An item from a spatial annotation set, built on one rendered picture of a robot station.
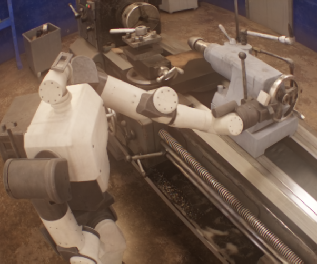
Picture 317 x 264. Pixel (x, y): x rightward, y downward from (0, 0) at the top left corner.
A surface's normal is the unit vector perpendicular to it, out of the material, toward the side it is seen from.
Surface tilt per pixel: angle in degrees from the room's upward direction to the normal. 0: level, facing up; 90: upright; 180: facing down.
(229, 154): 36
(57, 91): 91
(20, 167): 12
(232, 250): 0
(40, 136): 42
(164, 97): 59
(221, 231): 0
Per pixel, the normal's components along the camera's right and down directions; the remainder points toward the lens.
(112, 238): 0.66, 0.40
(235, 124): 0.41, 0.01
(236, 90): -0.83, 0.04
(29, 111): -0.08, -0.80
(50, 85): -0.01, 0.60
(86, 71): 0.52, -0.47
